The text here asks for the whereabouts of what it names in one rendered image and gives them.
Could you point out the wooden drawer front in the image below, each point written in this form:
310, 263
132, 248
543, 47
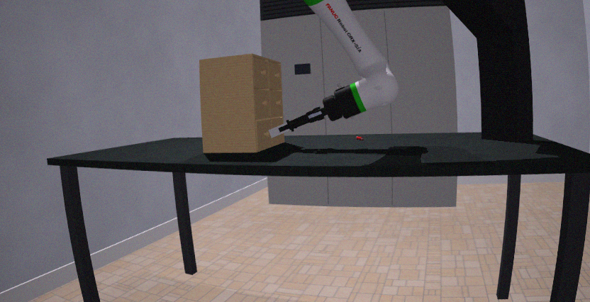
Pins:
260, 69
274, 77
274, 123
262, 132
261, 106
275, 102

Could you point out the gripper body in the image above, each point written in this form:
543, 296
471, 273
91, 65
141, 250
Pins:
329, 109

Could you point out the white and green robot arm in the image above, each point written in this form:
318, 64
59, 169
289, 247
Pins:
379, 86

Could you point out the small brown chest of drawers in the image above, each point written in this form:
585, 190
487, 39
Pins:
228, 104

